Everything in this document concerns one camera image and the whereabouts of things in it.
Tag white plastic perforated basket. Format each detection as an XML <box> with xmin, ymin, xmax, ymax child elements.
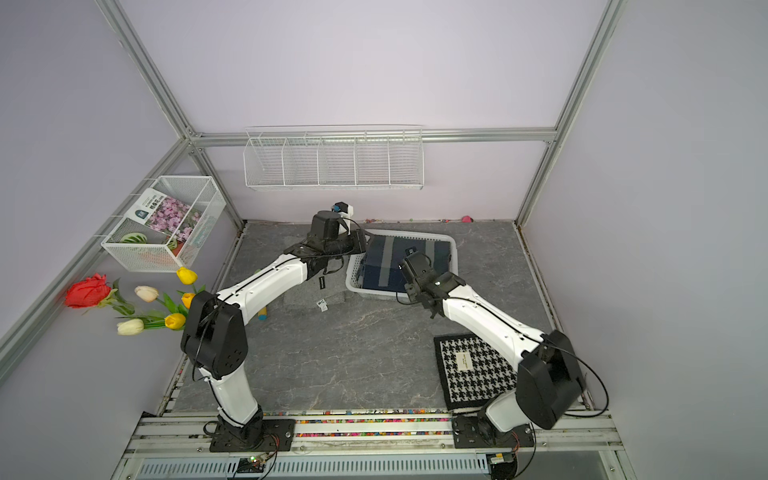
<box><xmin>346</xmin><ymin>230</ymin><xmax>459</xmax><ymax>300</ymax></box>

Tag navy grey plaid scarf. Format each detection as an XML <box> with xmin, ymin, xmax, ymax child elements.
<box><xmin>357</xmin><ymin>236</ymin><xmax>457</xmax><ymax>295</ymax></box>

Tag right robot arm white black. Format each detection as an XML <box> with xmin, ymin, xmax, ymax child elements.
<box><xmin>400</xmin><ymin>251</ymin><xmax>586</xmax><ymax>433</ymax></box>

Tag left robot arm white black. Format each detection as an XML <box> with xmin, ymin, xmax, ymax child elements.
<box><xmin>181</xmin><ymin>202</ymin><xmax>367</xmax><ymax>443</ymax></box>

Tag black white houndstooth scarf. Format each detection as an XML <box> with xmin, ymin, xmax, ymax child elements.
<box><xmin>433</xmin><ymin>334</ymin><xmax>516</xmax><ymax>411</ymax></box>

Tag tulip bouquet in teal vase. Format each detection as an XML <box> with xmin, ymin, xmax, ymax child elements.
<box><xmin>110</xmin><ymin>267</ymin><xmax>204</xmax><ymax>336</ymax></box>

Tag purple flower seed packet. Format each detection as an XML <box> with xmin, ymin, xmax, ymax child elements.
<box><xmin>125</xmin><ymin>188</ymin><xmax>202</xmax><ymax>242</ymax></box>

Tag red artificial rose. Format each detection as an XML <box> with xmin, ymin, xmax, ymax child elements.
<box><xmin>64</xmin><ymin>274</ymin><xmax>136</xmax><ymax>317</ymax></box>

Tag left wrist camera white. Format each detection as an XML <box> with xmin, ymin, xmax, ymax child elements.
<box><xmin>331</xmin><ymin>202</ymin><xmax>354</xmax><ymax>220</ymax></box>

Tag white wire wall shelf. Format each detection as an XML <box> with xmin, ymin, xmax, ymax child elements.
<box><xmin>243</xmin><ymin>124</ymin><xmax>425</xmax><ymax>190</ymax></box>

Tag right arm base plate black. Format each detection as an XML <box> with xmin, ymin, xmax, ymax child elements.
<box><xmin>451</xmin><ymin>415</ymin><xmax>534</xmax><ymax>449</ymax></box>

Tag white wire side basket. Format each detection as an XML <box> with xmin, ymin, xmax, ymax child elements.
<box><xmin>101</xmin><ymin>175</ymin><xmax>226</xmax><ymax>273</ymax></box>

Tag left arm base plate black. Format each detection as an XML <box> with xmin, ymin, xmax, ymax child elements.
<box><xmin>209</xmin><ymin>418</ymin><xmax>296</xmax><ymax>453</ymax></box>

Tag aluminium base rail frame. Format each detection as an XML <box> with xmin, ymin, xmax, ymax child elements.
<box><xmin>112</xmin><ymin>409</ymin><xmax>637</xmax><ymax>479</ymax></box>

